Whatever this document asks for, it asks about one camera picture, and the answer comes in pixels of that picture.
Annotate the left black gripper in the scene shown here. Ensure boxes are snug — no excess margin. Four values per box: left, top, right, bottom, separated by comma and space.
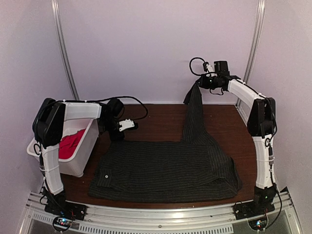
100, 117, 125, 142

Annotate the dark pinstriped shirt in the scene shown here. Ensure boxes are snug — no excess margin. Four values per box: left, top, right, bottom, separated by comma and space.
88, 84, 242, 203

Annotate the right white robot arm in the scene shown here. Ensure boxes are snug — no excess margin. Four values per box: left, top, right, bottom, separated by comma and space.
197, 61, 277, 215

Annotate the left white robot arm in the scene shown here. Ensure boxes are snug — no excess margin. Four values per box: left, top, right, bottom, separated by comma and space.
32, 97, 134, 216

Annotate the white plastic laundry bin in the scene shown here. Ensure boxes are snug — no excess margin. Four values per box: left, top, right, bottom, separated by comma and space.
26, 114, 99, 178

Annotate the red garment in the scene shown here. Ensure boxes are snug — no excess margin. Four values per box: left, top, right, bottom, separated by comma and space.
58, 129, 85, 159

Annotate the left round circuit board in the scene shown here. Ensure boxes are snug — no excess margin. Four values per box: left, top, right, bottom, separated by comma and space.
52, 216, 73, 233

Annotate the round circuit board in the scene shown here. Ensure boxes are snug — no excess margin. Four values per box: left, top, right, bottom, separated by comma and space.
248, 217, 268, 231
52, 216, 73, 233

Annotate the right round circuit board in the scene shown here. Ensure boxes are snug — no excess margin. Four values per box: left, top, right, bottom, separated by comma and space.
248, 217, 268, 231

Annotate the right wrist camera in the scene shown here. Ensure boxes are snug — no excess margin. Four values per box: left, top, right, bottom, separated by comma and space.
203, 62, 214, 73

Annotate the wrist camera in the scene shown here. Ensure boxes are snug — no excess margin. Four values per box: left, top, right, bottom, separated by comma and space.
118, 119, 138, 132
203, 62, 214, 73

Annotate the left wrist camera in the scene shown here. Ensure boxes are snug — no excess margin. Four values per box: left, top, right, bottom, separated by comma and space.
118, 119, 138, 132

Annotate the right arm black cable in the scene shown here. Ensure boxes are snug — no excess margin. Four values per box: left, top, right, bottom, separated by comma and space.
189, 57, 208, 77

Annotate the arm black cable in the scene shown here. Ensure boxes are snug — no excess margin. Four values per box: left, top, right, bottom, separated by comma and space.
97, 96, 149, 121
189, 57, 208, 77

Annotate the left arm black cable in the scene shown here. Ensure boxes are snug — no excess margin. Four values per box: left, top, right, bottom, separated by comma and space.
97, 96, 149, 121

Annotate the front aluminium rail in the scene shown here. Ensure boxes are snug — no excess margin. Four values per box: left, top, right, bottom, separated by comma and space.
18, 193, 302, 234

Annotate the right aluminium frame post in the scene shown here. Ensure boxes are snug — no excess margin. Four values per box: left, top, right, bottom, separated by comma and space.
243, 0, 266, 82

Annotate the aluminium frame post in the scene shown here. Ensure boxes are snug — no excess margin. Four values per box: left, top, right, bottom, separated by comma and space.
243, 0, 266, 82
51, 0, 79, 100

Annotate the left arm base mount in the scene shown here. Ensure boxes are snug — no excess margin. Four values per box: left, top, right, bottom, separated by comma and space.
44, 192, 87, 221

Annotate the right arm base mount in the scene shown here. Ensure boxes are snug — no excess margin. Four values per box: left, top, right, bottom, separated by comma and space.
233, 186, 276, 220

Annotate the left aluminium frame post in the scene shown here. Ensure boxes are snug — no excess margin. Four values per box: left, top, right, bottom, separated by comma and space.
51, 0, 79, 100

